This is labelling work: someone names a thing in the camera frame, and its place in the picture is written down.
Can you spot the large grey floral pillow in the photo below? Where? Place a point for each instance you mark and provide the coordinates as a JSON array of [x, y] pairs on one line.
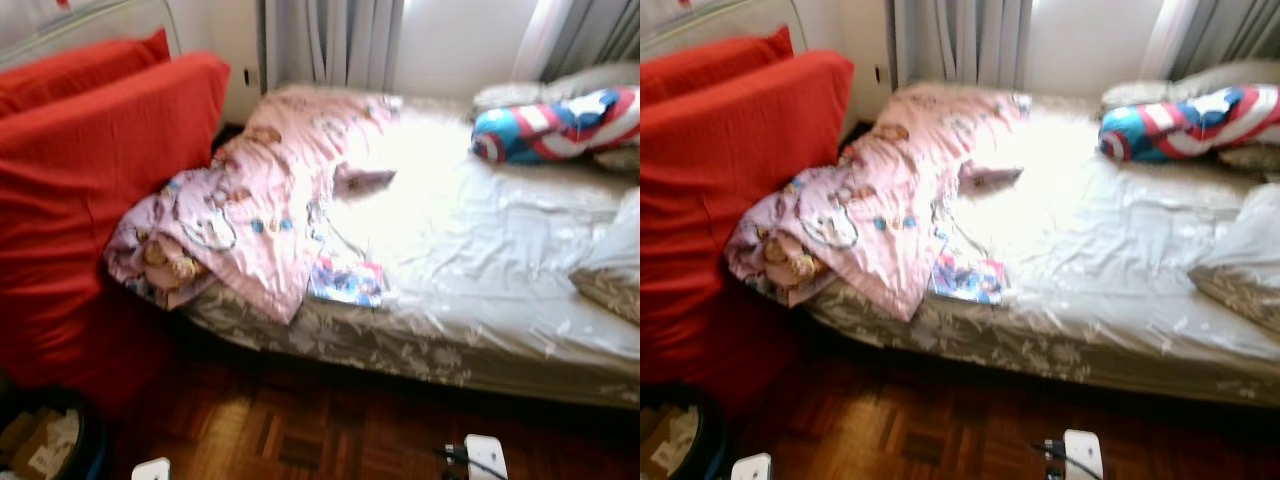
[[615, 260], [1245, 260]]

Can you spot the black round trash bin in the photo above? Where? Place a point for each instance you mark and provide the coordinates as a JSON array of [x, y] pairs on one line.
[[95, 440], [718, 440]]

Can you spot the white printed paper scrap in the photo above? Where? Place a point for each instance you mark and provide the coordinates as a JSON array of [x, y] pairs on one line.
[[58, 445], [685, 440]]

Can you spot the colourful comic book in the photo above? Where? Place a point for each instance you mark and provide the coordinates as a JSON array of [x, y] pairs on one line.
[[345, 282], [967, 280]]

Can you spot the brown cardboard scrap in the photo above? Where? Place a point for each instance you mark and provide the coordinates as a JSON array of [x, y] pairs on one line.
[[20, 435], [655, 435]]

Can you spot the bed with grey floral sheet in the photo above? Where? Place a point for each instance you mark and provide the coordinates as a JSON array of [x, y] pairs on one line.
[[1100, 260], [480, 260]]

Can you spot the white metal framed panel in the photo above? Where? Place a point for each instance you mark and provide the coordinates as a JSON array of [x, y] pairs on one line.
[[700, 20], [60, 25]]

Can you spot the pink cartoon print blanket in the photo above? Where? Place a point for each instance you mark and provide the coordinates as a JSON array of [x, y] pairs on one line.
[[890, 190], [270, 190]]

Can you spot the red white blue shield bolster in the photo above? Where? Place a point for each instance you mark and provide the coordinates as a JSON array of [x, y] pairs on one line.
[[540, 125], [1170, 125]]

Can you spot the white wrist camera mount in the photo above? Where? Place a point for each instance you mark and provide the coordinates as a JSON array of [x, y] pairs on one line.
[[152, 470], [487, 458], [1084, 455], [752, 468]]

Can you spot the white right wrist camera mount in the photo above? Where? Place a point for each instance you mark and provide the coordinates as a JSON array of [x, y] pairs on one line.
[[487, 458], [1084, 455]]

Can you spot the grey window curtain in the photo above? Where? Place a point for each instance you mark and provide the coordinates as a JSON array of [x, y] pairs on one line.
[[960, 40], [330, 40], [590, 35], [1220, 35]]

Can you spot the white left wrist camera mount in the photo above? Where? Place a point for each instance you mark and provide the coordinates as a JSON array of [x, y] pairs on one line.
[[752, 468], [152, 470]]

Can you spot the red fabric mattress cushion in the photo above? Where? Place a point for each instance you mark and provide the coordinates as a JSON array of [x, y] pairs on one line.
[[710, 65], [90, 200], [70, 75], [730, 200]]

